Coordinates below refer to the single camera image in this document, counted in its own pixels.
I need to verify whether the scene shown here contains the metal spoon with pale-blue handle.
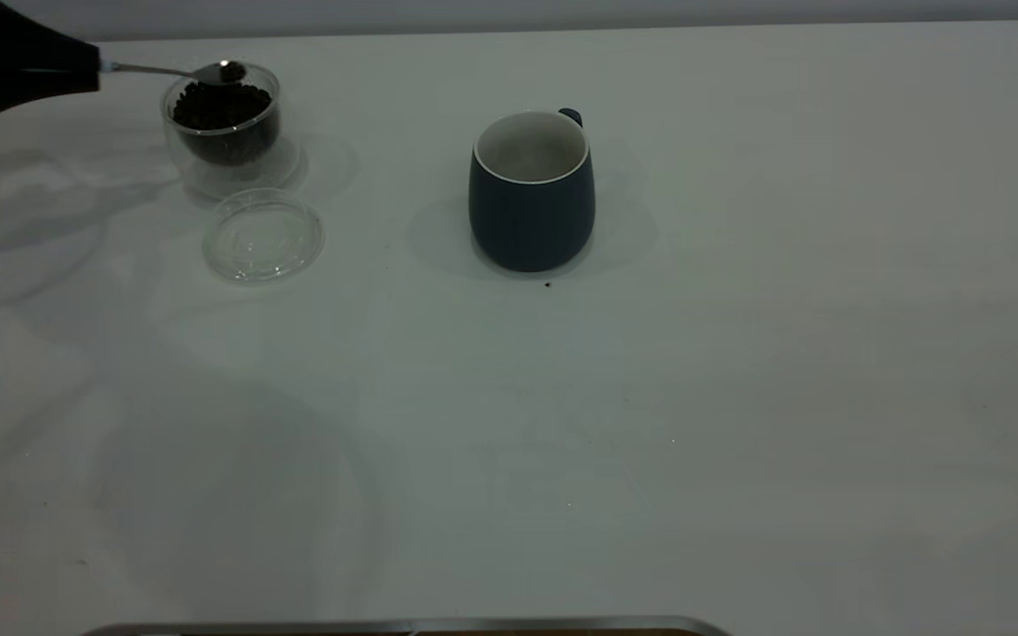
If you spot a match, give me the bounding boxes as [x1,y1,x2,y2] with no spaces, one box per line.
[101,59,247,87]

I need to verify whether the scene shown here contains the dark grey mug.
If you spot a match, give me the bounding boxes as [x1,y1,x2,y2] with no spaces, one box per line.
[468,108,596,273]

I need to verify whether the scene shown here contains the dark coffee beans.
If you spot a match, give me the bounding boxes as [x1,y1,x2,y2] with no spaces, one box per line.
[171,81,280,164]

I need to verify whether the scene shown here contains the clear round glass lid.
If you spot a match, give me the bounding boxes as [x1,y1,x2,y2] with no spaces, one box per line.
[202,188,326,285]

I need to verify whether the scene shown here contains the clear double-wall glass cup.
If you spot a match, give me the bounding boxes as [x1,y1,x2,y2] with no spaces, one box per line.
[161,60,302,202]

